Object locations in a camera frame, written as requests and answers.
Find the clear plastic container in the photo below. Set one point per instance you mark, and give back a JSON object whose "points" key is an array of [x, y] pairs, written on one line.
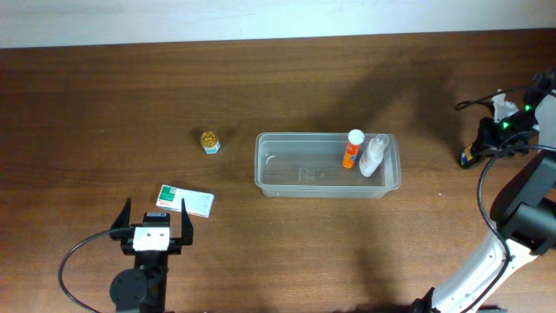
{"points": [[305, 164]]}

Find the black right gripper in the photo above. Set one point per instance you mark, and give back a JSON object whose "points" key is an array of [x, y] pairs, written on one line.
{"points": [[485, 138]]}

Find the orange tablet tube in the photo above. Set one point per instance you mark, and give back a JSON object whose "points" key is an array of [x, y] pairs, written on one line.
{"points": [[355, 138]]}

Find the small gold-lidded balm jar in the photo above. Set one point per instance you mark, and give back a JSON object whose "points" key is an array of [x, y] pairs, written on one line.
{"points": [[210, 142]]}

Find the white green medicine box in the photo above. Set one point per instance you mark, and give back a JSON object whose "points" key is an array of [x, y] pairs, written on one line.
{"points": [[196, 203]]}

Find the dark brown medicine bottle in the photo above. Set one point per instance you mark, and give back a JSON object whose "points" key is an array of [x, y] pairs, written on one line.
{"points": [[467, 159]]}

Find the white spray bottle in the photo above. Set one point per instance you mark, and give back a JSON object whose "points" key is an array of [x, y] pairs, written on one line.
{"points": [[373, 155]]}

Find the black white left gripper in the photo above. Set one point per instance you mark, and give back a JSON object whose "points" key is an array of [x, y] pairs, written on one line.
{"points": [[175, 244]]}

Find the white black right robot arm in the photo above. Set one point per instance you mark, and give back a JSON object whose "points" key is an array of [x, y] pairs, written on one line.
{"points": [[521, 221]]}

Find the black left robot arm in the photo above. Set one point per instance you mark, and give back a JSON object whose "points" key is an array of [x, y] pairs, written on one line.
{"points": [[142, 288]]}

